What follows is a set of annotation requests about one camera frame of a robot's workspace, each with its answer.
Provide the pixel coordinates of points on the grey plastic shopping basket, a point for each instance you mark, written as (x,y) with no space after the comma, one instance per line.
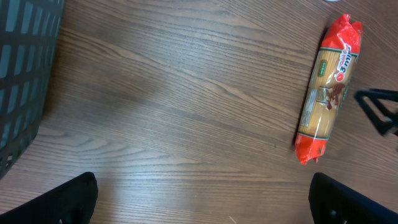
(29,33)

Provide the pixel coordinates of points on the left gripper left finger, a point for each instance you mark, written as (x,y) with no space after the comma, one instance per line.
(72,202)

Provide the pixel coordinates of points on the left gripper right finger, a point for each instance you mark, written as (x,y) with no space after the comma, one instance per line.
(333,202)

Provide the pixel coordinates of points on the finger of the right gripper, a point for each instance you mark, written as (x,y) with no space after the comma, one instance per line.
(389,124)

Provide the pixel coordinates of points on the orange spaghetti packet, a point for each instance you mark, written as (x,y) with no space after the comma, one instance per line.
(332,71)

